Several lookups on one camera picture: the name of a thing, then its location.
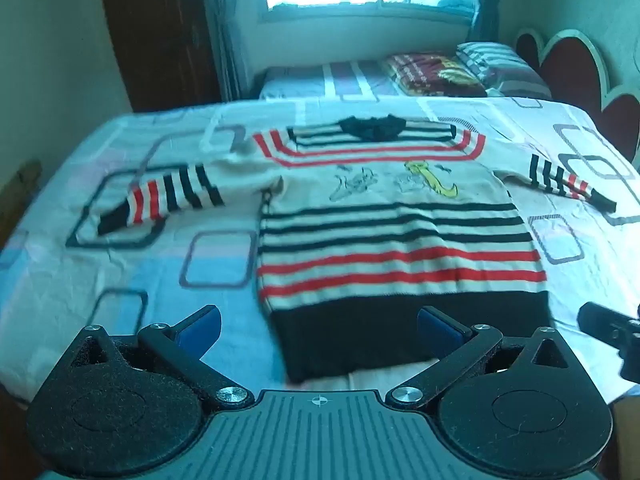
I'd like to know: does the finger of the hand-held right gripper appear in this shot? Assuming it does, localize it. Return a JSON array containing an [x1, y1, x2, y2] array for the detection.
[[619, 344, 640, 382], [577, 302, 640, 348]]

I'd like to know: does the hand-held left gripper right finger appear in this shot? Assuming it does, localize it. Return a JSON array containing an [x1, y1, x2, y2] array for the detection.
[[386, 305, 577, 409]]

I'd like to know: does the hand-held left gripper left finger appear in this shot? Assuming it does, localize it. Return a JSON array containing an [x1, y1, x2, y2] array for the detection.
[[67, 304, 256, 409]]

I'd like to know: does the striped knit sweater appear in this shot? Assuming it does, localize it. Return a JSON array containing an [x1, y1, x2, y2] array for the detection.
[[97, 115, 618, 385]]

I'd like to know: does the bed with patterned sheet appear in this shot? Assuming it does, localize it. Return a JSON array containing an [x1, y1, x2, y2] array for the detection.
[[0, 95, 640, 408]]

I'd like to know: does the red scalloped headboard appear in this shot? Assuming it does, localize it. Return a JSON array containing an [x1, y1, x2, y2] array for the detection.
[[515, 27, 640, 163]]

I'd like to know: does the red patterned pillow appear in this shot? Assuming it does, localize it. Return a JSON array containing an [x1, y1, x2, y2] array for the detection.
[[387, 51, 488, 98]]

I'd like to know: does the striped pillow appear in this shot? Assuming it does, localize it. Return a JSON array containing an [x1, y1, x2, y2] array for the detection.
[[456, 41, 552, 99]]

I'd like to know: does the purple striped bed sheet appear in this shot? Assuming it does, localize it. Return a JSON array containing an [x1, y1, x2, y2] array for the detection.
[[259, 60, 416, 102]]

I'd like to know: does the dark wooden door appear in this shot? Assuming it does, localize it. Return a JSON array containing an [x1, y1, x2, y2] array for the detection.
[[97, 0, 222, 114]]

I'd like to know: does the blue curtain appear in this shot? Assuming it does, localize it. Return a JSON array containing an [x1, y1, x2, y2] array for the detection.
[[474, 0, 507, 45], [199, 0, 252, 104]]

